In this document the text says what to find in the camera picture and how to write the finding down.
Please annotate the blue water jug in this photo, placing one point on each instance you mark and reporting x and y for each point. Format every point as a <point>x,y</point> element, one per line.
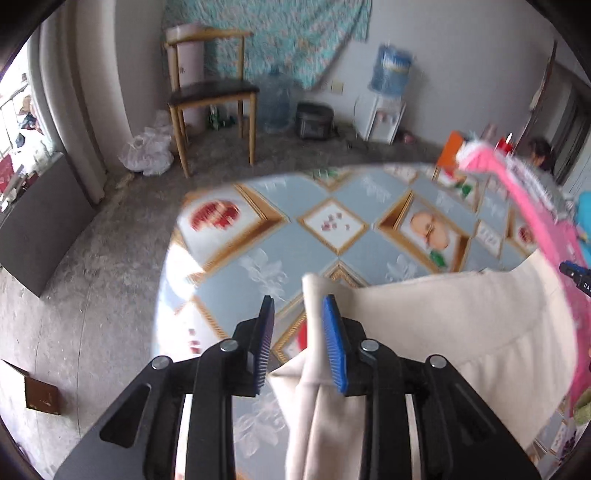
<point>391,71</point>

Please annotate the cyan pillow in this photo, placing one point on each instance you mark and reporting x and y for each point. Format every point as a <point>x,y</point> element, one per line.
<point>583,223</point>

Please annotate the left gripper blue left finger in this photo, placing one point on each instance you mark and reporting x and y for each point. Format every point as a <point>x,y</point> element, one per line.
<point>137,436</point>

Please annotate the beige zip hoodie jacket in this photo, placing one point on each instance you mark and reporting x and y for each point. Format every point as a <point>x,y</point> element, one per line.
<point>511,335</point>

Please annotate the brown cardboard box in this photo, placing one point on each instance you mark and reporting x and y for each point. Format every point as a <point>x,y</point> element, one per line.
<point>20,389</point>

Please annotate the patterned blue bed sheet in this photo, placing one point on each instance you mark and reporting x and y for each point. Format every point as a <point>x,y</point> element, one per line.
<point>233,245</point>

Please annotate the person with dark hair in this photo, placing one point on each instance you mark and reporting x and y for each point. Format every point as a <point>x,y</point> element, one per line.
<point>542,155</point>

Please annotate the white plastic bag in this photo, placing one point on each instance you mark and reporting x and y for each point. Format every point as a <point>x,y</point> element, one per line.
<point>148,153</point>

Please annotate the beige window curtain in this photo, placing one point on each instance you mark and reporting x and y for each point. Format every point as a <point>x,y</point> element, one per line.
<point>76,85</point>

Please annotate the white water dispenser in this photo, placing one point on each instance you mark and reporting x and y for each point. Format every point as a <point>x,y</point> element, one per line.
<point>377,118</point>

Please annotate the pink floral blanket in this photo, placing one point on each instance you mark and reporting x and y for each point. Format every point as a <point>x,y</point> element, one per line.
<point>543,207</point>

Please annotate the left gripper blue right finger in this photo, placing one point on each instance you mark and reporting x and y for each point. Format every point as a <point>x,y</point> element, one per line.
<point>425,406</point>

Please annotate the empty clear water jug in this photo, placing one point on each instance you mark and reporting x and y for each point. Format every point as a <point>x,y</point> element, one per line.
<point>277,100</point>

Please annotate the floral wall cloth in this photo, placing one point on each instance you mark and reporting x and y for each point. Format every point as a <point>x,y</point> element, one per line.
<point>302,38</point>

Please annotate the wooden chair dark seat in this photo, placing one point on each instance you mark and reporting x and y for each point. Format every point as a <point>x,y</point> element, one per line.
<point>210,92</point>

